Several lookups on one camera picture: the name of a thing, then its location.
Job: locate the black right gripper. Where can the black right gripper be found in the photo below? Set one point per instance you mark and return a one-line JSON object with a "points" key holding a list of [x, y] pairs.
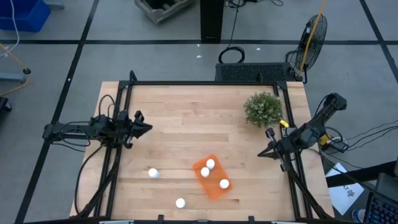
{"points": [[280, 145]]}

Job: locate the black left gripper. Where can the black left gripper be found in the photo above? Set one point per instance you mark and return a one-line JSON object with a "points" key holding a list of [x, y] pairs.
{"points": [[126, 130]]}

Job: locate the white pill bottle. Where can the white pill bottle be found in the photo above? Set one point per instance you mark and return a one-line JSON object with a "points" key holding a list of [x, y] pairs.
{"points": [[224, 183], [205, 172], [210, 164], [153, 173]]}

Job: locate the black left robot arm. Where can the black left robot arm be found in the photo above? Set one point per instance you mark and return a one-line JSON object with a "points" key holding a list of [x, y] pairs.
{"points": [[81, 130]]}

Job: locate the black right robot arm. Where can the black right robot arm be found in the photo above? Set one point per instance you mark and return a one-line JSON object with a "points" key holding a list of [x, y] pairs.
{"points": [[314, 126]]}

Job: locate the orange plastic basket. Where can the orange plastic basket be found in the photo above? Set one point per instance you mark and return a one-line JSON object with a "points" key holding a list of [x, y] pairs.
{"points": [[213, 182]]}

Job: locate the yellow tag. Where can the yellow tag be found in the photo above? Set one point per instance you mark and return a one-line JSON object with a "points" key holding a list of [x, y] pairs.
{"points": [[284, 123]]}

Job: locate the green artificial bush plant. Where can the green artificial bush plant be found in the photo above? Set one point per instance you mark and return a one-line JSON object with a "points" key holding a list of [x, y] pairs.
{"points": [[263, 109]]}

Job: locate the black yellow power adapter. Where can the black yellow power adapter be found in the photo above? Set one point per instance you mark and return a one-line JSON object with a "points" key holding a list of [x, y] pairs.
{"points": [[332, 143]]}

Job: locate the black perforated computer case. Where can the black perforated computer case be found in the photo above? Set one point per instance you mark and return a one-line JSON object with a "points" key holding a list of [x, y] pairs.
{"points": [[252, 72]]}

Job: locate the white ball bottom on table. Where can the white ball bottom on table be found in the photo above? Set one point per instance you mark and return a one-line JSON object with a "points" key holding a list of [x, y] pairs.
{"points": [[180, 203]]}

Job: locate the white paper sheet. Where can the white paper sheet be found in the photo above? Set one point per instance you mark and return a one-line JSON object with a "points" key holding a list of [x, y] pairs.
{"points": [[345, 189]]}

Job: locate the blue white round cup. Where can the blue white round cup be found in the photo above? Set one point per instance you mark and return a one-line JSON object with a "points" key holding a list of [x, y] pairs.
{"points": [[359, 215]]}

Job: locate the black floor fan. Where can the black floor fan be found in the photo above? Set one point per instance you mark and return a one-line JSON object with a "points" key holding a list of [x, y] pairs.
{"points": [[311, 43]]}

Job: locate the grey wooden pallet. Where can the grey wooden pallet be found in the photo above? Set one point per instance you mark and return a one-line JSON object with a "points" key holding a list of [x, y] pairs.
{"points": [[161, 9]]}

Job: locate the black computer keyboard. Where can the black computer keyboard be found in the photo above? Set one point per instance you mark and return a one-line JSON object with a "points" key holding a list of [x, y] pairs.
{"points": [[382, 210]]}

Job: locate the black floor object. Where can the black floor object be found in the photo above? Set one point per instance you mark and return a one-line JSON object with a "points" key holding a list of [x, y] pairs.
{"points": [[4, 104]]}

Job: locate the blue plastic floor bin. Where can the blue plastic floor bin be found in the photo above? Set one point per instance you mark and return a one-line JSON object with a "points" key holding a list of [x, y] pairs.
{"points": [[23, 14]]}

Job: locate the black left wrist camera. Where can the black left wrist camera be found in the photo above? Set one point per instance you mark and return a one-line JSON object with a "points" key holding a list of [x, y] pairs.
{"points": [[139, 116]]}

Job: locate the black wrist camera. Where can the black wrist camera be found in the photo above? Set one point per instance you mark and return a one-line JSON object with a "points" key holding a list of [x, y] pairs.
{"points": [[139, 116], [270, 133]]}

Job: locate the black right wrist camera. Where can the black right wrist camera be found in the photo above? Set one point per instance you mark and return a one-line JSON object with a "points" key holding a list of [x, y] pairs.
{"points": [[270, 133]]}

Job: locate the black aluminium table frame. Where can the black aluminium table frame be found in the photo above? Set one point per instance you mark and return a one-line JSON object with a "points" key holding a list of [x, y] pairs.
{"points": [[122, 174]]}

